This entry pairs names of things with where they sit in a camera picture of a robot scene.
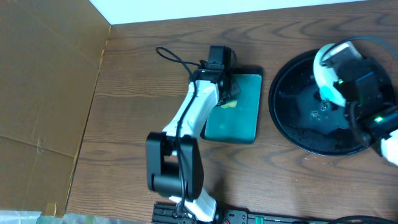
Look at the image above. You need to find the round black serving tray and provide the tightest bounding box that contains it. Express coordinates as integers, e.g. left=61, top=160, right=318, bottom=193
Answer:
left=269, top=49, right=368, bottom=156

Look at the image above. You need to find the brown cardboard sheet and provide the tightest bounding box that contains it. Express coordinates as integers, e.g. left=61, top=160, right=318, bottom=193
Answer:
left=1, top=0, right=110, bottom=217

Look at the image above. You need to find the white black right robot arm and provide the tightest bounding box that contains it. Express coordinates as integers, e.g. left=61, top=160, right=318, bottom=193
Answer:
left=313, top=41, right=397, bottom=165

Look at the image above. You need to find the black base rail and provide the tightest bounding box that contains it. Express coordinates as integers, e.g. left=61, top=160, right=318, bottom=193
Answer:
left=151, top=202, right=393, bottom=224

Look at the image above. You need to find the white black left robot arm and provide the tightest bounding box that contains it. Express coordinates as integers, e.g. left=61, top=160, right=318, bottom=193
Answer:
left=146, top=45, right=240, bottom=223

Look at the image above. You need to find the mint green plate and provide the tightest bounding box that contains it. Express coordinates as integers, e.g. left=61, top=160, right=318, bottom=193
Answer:
left=313, top=44, right=346, bottom=107

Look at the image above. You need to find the green yellow sponge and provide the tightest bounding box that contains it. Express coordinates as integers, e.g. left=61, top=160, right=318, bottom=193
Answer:
left=220, top=100, right=238, bottom=109

